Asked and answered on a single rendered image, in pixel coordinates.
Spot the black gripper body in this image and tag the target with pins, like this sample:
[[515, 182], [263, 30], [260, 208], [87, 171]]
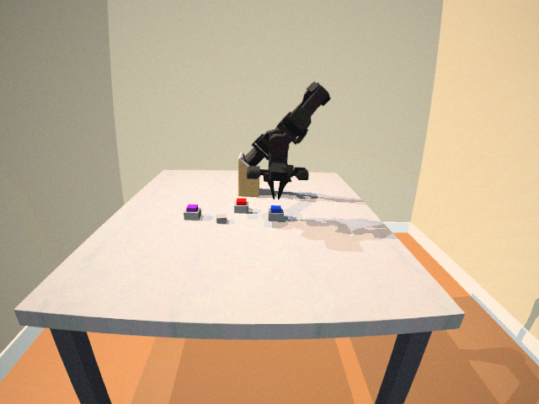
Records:
[[254, 172]]

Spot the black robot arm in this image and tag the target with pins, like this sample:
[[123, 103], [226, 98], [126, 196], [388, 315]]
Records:
[[294, 124]]

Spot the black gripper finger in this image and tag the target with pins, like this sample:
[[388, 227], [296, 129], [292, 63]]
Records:
[[281, 187], [271, 185]]

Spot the purple button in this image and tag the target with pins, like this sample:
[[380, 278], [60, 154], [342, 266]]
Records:
[[192, 213]]

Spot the blue button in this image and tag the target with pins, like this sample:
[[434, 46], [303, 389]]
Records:
[[275, 213]]

